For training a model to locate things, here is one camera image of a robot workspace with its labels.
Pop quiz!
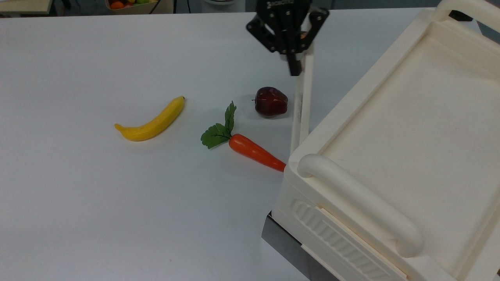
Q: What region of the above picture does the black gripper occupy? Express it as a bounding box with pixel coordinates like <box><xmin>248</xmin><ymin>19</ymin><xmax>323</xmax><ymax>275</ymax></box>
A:
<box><xmin>246</xmin><ymin>0</ymin><xmax>330</xmax><ymax>76</ymax></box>

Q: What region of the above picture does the yellow toy banana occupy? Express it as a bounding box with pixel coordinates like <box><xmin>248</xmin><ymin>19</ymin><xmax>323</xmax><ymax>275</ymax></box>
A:
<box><xmin>114</xmin><ymin>96</ymin><xmax>186</xmax><ymax>142</ymax></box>

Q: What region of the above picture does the orange toy carrot with leaves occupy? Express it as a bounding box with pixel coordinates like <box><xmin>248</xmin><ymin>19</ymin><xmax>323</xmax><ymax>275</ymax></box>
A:
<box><xmin>200</xmin><ymin>101</ymin><xmax>287</xmax><ymax>173</ymax></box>

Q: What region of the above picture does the box of toy fruit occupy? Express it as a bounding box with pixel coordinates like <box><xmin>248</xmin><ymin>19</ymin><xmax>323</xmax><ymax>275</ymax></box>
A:
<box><xmin>104</xmin><ymin>0</ymin><xmax>175</xmax><ymax>15</ymax></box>

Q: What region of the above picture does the cream plastic storage cabinet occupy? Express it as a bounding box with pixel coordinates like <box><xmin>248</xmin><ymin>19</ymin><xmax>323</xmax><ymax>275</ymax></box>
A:
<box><xmin>271</xmin><ymin>0</ymin><xmax>500</xmax><ymax>281</ymax></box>

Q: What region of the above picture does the white round container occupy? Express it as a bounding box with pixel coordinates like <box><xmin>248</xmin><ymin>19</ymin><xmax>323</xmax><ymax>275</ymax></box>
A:
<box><xmin>201</xmin><ymin>0</ymin><xmax>246</xmax><ymax>13</ymax></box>

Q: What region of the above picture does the dark red toy apple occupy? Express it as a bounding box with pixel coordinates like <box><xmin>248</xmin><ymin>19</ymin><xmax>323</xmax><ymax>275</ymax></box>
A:
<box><xmin>252</xmin><ymin>87</ymin><xmax>289</xmax><ymax>117</ymax></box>

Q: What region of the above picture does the light wooden side table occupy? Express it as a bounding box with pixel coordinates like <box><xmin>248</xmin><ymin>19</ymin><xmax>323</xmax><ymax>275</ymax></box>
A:
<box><xmin>0</xmin><ymin>0</ymin><xmax>54</xmax><ymax>18</ymax></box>

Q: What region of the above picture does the cream plastic cabinet door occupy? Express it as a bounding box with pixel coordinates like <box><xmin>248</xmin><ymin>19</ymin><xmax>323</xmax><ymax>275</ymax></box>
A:
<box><xmin>290</xmin><ymin>41</ymin><xmax>315</xmax><ymax>155</ymax></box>

